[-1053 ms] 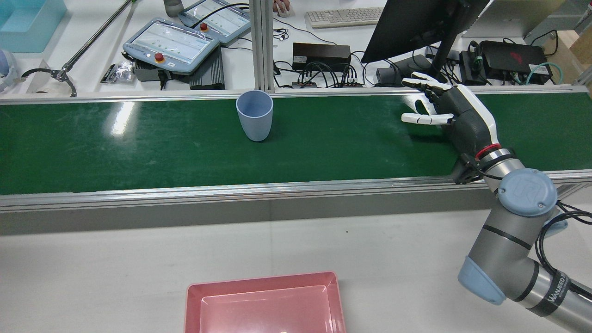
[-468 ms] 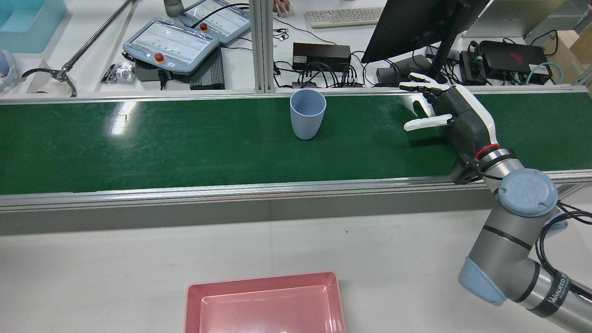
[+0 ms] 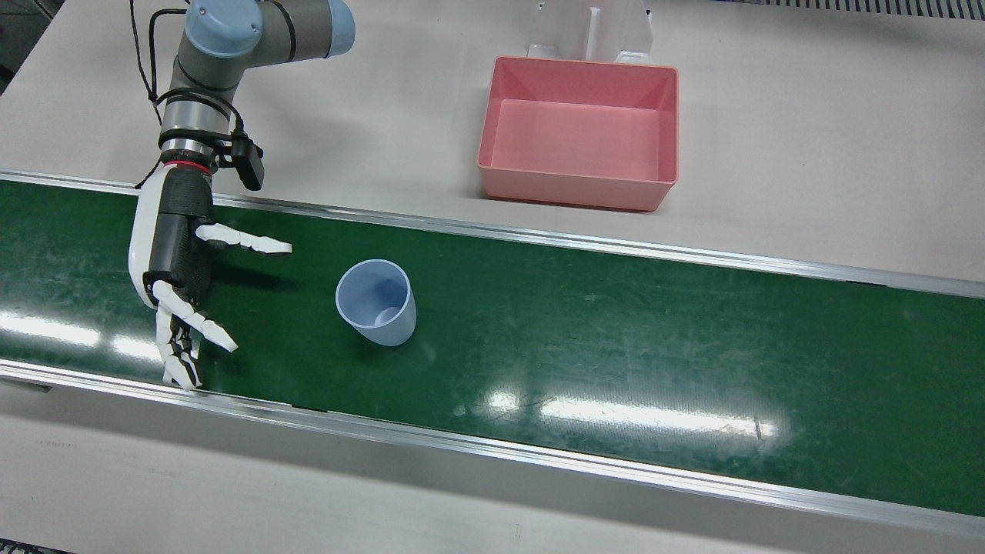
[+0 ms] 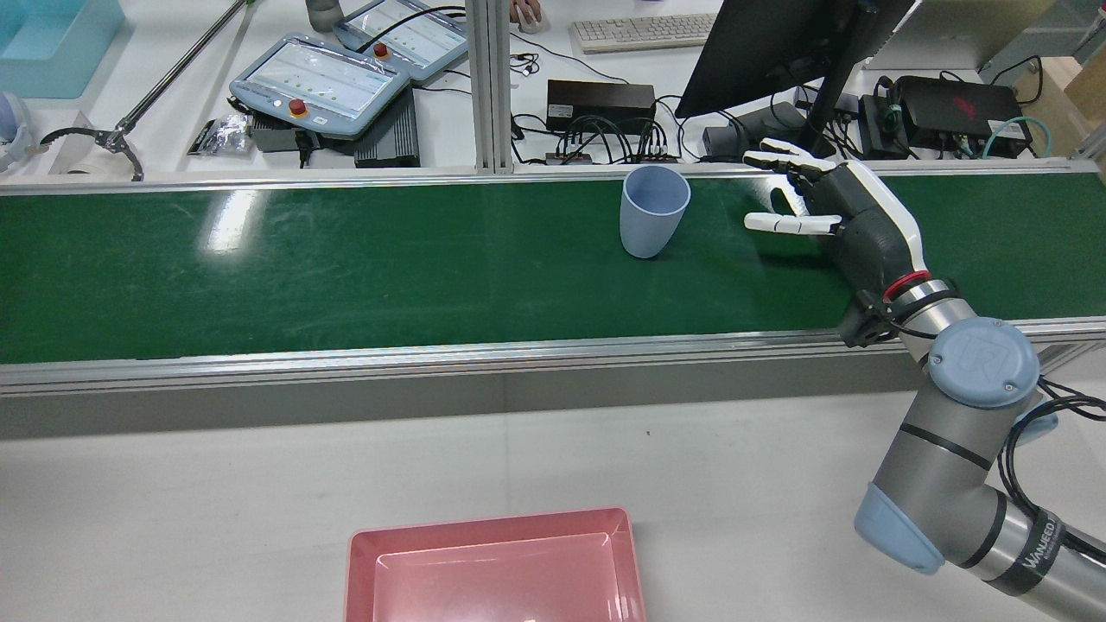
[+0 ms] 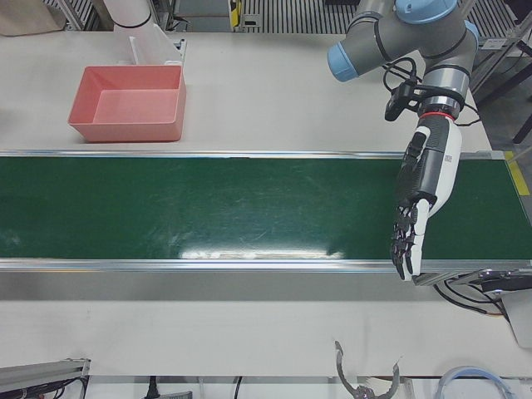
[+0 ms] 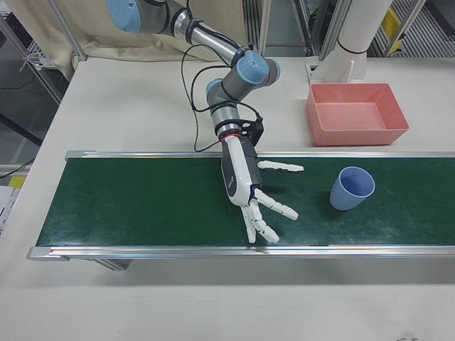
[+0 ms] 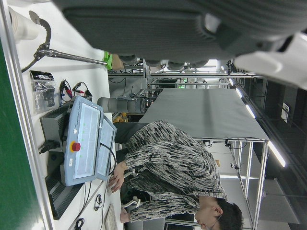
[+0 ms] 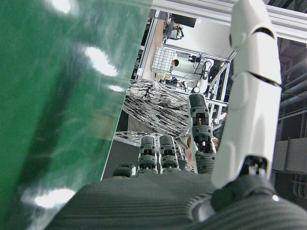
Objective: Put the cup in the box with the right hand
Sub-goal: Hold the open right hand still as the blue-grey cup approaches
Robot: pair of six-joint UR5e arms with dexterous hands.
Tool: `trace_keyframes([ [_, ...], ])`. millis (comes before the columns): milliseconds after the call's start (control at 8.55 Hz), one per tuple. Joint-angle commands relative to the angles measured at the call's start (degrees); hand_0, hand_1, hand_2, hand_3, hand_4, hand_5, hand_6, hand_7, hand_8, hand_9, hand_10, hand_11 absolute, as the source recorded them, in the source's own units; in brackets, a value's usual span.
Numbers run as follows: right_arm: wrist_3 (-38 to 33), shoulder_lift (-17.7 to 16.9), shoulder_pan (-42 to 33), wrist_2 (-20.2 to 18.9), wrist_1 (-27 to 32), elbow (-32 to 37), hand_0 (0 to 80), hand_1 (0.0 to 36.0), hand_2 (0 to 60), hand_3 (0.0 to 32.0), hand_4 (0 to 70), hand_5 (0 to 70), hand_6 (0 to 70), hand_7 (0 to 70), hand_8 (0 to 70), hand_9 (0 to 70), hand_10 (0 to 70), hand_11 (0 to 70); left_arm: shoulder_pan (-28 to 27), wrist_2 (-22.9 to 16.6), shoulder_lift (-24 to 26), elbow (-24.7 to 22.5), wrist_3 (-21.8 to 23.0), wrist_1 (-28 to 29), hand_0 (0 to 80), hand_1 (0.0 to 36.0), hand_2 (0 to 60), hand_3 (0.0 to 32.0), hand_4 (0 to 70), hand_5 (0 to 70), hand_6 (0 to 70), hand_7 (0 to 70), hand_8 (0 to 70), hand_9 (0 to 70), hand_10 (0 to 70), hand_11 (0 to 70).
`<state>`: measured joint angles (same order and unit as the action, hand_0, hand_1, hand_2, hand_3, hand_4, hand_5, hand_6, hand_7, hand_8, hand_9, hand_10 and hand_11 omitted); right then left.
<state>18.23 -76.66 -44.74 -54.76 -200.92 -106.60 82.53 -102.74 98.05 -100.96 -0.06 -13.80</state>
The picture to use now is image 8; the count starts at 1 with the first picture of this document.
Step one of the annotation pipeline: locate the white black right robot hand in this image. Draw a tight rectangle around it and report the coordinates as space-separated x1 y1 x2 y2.
45 0 307 230

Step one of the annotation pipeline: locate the black white patterned cloth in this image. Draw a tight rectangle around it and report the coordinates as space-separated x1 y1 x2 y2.
113 79 219 173

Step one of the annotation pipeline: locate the white gridded crate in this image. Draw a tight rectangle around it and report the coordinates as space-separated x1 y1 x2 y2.
150 46 174 73

